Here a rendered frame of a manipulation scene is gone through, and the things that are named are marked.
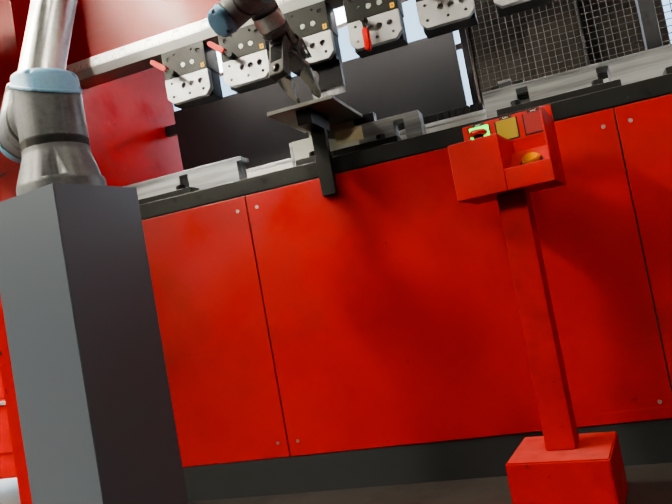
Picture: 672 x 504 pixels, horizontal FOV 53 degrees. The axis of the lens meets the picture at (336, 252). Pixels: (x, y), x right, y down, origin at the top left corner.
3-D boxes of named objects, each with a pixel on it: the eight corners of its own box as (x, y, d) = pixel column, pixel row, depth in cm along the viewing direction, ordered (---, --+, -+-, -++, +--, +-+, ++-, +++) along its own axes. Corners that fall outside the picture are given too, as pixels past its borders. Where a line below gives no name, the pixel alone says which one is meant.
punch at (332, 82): (312, 100, 197) (306, 68, 198) (315, 101, 199) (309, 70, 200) (344, 91, 194) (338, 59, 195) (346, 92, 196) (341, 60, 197)
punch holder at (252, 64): (225, 88, 202) (216, 35, 203) (238, 94, 211) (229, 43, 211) (271, 74, 198) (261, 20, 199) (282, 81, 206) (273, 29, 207)
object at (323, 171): (310, 193, 171) (295, 110, 172) (328, 197, 185) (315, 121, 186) (324, 190, 170) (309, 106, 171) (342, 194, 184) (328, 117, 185)
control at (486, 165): (457, 201, 142) (441, 118, 143) (477, 204, 156) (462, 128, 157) (555, 179, 133) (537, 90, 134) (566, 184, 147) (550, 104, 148)
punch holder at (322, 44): (286, 70, 196) (276, 15, 197) (297, 77, 204) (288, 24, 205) (334, 55, 191) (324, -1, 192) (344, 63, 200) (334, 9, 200)
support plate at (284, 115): (267, 116, 173) (266, 112, 173) (304, 133, 198) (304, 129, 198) (332, 98, 167) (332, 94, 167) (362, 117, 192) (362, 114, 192)
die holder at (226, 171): (107, 220, 218) (102, 191, 218) (118, 221, 224) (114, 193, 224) (245, 186, 202) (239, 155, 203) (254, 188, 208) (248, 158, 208)
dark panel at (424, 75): (191, 219, 268) (173, 111, 271) (194, 219, 270) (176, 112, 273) (475, 153, 233) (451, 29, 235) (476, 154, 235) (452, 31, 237)
